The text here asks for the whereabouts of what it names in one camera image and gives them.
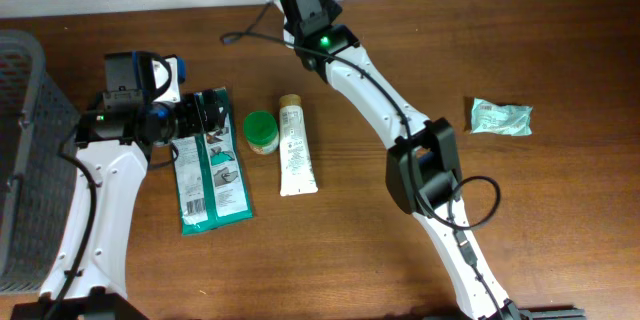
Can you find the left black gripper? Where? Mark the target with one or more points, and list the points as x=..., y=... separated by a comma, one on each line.
x=202, y=118

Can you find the teal white wipes pack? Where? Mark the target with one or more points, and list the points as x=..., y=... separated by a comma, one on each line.
x=210, y=185

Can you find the green lid jar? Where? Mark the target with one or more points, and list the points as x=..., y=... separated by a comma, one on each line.
x=261, y=132

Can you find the white tube brown cap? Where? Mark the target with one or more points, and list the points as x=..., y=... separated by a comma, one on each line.
x=297, y=175

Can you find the mint green wipes packet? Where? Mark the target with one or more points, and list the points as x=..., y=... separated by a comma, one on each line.
x=510, y=120

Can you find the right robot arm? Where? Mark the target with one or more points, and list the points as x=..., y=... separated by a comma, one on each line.
x=423, y=172

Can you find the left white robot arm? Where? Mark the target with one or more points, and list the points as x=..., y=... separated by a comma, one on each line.
x=87, y=278

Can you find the grey plastic mesh basket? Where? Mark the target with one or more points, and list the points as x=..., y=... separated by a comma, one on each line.
x=36, y=184

